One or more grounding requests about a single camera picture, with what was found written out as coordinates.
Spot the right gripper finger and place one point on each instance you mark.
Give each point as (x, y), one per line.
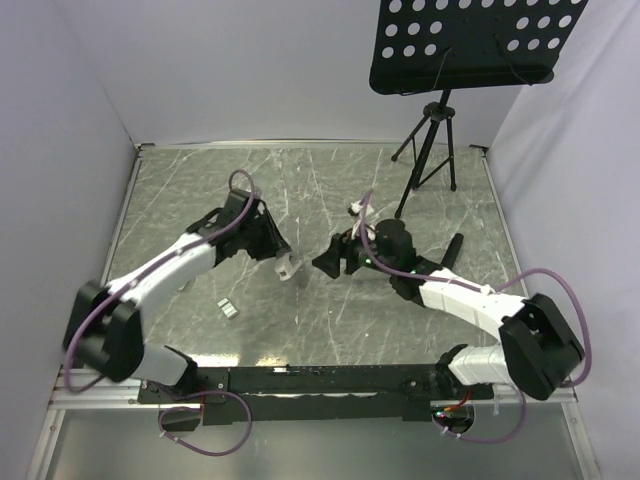
(329, 263)
(338, 244)

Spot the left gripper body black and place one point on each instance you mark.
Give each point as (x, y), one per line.
(247, 231)

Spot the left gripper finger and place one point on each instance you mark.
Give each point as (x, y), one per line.
(270, 224)
(268, 242)

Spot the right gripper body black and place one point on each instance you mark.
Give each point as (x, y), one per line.
(357, 255)

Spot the white stapler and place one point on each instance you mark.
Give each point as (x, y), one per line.
(286, 266)

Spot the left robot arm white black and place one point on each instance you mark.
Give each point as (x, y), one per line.
(105, 327)

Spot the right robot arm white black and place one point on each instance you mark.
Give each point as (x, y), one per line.
(536, 350)

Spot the grey staple strips pile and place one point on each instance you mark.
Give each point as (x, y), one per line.
(227, 308)

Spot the black music stand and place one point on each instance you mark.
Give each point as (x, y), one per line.
(443, 46)

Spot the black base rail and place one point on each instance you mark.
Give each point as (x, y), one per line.
(408, 392)

